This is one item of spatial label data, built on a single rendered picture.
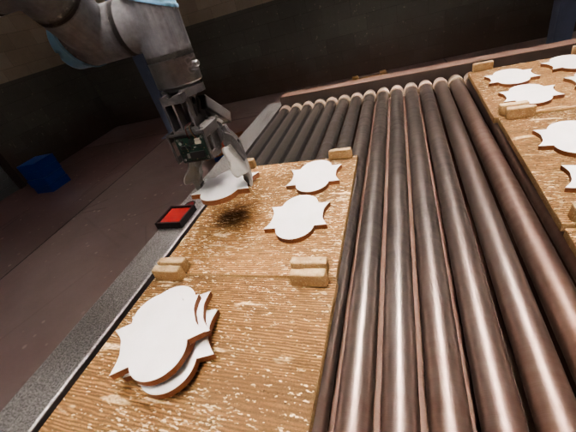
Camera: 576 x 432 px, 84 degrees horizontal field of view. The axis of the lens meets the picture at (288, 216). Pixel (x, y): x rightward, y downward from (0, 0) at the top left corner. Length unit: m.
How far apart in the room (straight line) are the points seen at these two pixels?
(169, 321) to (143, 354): 0.05
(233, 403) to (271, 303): 0.14
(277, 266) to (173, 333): 0.19
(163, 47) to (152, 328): 0.40
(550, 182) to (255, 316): 0.55
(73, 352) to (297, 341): 0.39
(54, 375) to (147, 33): 0.54
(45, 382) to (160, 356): 0.25
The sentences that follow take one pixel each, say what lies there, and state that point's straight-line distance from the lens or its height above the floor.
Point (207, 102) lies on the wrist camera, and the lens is 0.61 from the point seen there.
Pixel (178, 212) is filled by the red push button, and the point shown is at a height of 0.93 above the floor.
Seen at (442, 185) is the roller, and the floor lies 0.92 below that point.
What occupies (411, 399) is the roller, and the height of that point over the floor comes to 0.92.
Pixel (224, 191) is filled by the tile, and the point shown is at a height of 1.03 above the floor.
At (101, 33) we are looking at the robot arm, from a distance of 0.59.
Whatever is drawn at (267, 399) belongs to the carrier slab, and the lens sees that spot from 0.43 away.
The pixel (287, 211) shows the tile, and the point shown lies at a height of 0.95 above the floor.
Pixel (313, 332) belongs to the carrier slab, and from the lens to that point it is 0.46.
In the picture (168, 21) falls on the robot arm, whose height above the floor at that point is 1.31.
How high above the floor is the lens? 1.31
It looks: 34 degrees down
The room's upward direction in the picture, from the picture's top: 17 degrees counter-clockwise
